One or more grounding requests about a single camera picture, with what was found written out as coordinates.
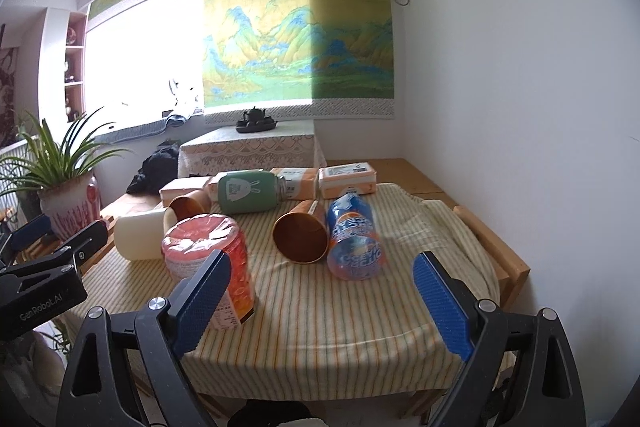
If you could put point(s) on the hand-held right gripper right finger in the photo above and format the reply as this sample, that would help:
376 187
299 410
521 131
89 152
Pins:
442 307

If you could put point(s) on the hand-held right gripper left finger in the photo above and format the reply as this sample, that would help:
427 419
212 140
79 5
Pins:
204 299

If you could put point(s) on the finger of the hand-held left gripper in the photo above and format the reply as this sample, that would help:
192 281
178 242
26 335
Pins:
82 241
29 230

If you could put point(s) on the brown paper cup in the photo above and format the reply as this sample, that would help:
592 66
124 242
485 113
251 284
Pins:
300 239
189 207

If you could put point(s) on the cream plastic cup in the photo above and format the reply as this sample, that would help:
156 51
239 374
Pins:
140 236

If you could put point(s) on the red and white plant pot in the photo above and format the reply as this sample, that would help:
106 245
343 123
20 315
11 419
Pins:
70 207

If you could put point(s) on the red plastic-wrapped jar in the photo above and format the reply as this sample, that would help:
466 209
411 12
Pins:
200 239

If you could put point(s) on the green leafy plant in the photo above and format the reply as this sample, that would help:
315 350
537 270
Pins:
55 157

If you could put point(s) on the black cloth bag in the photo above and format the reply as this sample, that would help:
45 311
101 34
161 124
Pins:
155 169

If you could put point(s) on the pink tissue packet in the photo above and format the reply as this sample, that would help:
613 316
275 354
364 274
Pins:
182 187

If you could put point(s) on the blue and orange drink bottle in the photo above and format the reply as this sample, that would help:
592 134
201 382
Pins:
352 237

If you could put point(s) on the green sleeved glass bottle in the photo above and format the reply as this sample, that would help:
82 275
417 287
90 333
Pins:
245 192

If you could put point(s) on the striped yellow tablecloth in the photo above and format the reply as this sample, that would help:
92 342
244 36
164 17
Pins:
325 312

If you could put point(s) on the blue striped cloth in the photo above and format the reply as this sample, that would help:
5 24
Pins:
135 129

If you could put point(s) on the wooden table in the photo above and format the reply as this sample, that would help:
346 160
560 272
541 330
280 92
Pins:
400 172

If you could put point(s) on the lace-covered side table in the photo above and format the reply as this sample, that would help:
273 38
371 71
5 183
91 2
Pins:
250 152

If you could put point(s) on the orange and white tissue packet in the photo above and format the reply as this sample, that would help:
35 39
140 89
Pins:
347 179

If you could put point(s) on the dark tea tray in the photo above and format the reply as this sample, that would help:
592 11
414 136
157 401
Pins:
256 128

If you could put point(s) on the black teapot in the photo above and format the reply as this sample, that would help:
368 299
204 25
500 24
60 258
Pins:
254 114

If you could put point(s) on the green landscape roller blind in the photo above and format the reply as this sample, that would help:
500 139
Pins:
300 32

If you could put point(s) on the dark wall hanging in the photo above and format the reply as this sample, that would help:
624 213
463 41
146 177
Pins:
6 97

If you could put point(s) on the pink wall shelf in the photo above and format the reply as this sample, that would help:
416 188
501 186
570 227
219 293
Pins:
74 67

